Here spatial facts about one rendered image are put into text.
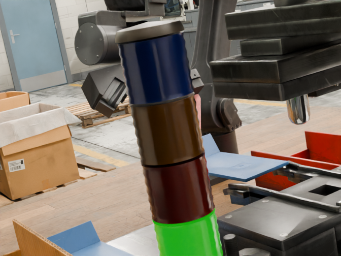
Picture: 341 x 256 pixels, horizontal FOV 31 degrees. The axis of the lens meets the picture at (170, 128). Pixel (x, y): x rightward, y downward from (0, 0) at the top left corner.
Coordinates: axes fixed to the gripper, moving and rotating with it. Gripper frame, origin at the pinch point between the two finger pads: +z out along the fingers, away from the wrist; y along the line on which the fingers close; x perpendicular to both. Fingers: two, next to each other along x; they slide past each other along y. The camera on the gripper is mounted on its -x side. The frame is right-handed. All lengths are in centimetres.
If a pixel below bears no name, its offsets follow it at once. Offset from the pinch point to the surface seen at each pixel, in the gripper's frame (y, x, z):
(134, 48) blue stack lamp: 44, -30, 5
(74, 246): -5.0, -19.8, 5.2
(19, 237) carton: -8.3, -24.8, 0.9
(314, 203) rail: 22.1, -5.5, 15.2
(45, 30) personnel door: -871, 411, -531
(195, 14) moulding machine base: -599, 513, -345
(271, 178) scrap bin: -3.9, 11.9, 7.6
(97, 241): -5.1, -16.8, 5.8
